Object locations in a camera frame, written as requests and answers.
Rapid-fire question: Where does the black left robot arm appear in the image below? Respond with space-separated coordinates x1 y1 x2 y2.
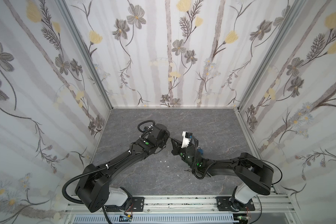
65 123 170 212

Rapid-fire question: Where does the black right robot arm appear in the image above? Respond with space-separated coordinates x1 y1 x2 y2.
171 136 274 212

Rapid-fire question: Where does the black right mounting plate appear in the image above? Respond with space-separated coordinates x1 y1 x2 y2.
216 196 234 212

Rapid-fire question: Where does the black mounting plate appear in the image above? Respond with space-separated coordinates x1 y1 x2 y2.
128 197 145 212
216 196 234 212

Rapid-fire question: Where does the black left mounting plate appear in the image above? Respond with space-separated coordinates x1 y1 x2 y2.
128 197 145 212

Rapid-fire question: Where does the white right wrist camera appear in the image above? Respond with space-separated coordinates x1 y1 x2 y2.
181 131 193 148

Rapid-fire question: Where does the white slotted cable duct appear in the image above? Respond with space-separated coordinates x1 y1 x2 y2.
72 214 239 224

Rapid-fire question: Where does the black corrugated cable hose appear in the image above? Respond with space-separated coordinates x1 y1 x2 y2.
62 156 129 204

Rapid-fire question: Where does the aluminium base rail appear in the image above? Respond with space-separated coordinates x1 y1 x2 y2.
64 195 292 216

